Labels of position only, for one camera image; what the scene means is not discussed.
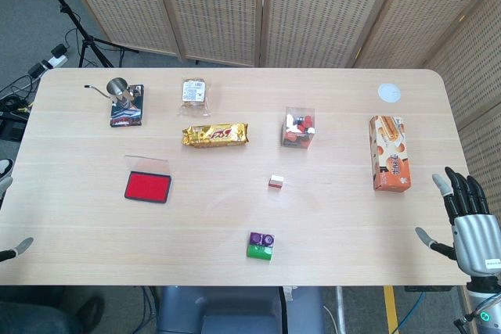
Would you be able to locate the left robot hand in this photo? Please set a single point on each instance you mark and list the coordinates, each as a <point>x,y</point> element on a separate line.
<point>21,246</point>

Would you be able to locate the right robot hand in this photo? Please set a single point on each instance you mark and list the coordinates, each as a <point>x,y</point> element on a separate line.
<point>473,240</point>

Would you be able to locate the red and white stamp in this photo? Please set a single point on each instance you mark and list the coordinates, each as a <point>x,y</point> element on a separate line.
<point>275,181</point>

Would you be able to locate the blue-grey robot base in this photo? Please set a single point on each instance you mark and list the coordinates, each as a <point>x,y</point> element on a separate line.
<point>238,310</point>

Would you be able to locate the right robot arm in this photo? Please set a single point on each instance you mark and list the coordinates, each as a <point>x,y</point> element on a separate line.
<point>483,306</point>

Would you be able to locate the red ink pad clear lid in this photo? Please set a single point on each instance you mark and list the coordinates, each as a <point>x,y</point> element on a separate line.
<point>148,186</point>

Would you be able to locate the black shoe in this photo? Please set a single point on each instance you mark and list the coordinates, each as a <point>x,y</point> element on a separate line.
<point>91,310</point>

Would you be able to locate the orange biscuit carton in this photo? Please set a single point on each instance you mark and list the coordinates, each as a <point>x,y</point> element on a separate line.
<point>390,154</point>

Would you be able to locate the white table leg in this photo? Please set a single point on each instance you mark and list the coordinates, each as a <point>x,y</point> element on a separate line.
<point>340,308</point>

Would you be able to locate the black printed box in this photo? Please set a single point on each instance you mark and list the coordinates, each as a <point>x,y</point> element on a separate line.
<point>126,115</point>

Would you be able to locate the white round disc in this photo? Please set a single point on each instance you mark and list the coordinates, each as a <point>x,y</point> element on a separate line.
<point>389,92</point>

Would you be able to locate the steel gooseneck pitcher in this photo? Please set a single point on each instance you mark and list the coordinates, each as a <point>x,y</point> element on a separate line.
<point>117,87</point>

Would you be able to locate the white power strip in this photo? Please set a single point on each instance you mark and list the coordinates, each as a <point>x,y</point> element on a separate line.
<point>52,62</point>

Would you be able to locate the clear box red black pieces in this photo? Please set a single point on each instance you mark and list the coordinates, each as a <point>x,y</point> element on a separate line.
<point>298,128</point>

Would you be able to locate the purple toy block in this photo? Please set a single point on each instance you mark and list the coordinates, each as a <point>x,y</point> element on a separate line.
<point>261,239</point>

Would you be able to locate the green toy block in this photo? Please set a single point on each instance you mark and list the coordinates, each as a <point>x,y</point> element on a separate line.
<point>259,252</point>

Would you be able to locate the black tripod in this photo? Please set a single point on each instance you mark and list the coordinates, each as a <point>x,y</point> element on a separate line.
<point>84,38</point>

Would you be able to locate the gold biscuit pack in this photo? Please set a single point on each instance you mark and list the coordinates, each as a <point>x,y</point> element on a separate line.
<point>215,135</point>

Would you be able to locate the clear wrapped cake packet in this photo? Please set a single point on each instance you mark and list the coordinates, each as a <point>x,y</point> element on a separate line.
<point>193,93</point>

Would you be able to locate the rattan folding screen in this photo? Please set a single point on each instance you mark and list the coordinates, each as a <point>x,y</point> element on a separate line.
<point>219,5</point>

